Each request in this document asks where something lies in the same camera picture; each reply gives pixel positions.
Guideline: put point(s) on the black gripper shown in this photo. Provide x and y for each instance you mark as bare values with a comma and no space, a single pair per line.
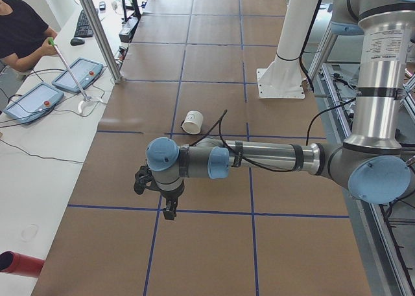
170,195

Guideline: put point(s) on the white smiley mug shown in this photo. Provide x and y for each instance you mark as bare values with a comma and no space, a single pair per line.
192,122

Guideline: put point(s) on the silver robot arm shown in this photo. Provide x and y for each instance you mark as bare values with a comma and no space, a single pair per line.
368,163

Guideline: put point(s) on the silver reacher stick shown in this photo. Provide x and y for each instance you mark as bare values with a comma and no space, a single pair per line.
86,99

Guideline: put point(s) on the far teach pendant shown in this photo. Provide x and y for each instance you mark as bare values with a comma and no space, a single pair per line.
86,72

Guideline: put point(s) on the teach pendant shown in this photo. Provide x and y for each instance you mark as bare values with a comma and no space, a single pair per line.
86,72
34,104

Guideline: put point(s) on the red cylinder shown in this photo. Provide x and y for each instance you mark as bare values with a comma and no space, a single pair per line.
22,265

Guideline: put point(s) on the near teach pendant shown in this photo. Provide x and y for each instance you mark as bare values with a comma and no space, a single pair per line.
34,104

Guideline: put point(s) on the black computer mouse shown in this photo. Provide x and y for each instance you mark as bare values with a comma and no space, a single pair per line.
76,41

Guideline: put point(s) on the black keyboard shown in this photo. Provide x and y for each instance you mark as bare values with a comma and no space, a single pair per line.
83,27

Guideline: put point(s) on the person in black shirt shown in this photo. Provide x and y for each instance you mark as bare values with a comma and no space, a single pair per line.
24,36

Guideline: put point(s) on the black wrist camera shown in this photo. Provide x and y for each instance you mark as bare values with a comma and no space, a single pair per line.
144,180

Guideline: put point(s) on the white pedestal column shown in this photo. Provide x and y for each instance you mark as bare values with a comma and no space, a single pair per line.
283,77

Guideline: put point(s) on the aluminium frame post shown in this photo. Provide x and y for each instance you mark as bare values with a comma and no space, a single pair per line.
101,39

